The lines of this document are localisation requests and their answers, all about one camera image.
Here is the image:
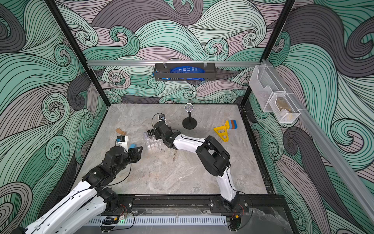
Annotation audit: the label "clear wall bin large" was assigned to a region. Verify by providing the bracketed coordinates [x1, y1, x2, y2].
[249, 64, 286, 112]

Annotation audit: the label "clear wall bin small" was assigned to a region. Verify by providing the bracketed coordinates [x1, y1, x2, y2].
[268, 92, 301, 124]

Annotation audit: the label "black corner frame post right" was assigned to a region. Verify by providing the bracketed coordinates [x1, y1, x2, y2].
[239, 0, 296, 108]

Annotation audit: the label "aluminium rail wall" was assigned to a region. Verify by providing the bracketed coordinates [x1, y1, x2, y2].
[261, 59, 374, 222]
[86, 59, 261, 67]

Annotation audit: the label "black wire shelf basket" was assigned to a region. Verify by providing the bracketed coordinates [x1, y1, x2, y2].
[153, 62, 217, 82]

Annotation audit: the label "tan wooden arch block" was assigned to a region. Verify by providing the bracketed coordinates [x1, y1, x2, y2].
[116, 128, 127, 136]

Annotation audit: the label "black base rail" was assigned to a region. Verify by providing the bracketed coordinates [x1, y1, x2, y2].
[108, 195, 286, 215]

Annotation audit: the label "yellow triangle toy block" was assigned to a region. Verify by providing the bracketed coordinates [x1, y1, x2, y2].
[213, 121, 229, 142]

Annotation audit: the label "blue object in basket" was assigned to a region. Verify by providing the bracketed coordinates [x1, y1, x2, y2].
[170, 66, 205, 74]

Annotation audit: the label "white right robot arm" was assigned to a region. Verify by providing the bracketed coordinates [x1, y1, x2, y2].
[154, 121, 238, 202]

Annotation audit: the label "clear acrylic lipstick organizer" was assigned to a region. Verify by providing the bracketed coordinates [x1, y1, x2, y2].
[144, 135, 164, 150]

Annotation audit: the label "black corner frame post left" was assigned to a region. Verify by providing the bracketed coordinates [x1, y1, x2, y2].
[44, 0, 111, 110]

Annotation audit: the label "black microphone stand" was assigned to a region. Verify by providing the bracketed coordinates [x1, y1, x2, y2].
[182, 103, 197, 130]

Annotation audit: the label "aluminium rail right wall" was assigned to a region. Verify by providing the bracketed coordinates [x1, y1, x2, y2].
[261, 59, 374, 222]

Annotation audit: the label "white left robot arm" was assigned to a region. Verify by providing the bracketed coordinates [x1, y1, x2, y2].
[13, 146, 143, 234]

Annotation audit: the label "black corner frame post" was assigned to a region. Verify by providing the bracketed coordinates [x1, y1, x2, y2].
[239, 0, 296, 108]
[44, 0, 111, 110]

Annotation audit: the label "white perforated cable tray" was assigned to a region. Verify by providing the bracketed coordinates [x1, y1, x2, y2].
[115, 215, 228, 227]

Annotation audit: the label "multicolour stacked toy blocks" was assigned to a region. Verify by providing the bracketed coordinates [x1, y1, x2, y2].
[225, 120, 237, 130]

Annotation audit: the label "aluminium rail back wall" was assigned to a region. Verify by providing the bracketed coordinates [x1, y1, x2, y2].
[86, 59, 261, 67]

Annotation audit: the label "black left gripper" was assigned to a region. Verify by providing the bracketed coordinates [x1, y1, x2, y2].
[112, 145, 144, 177]

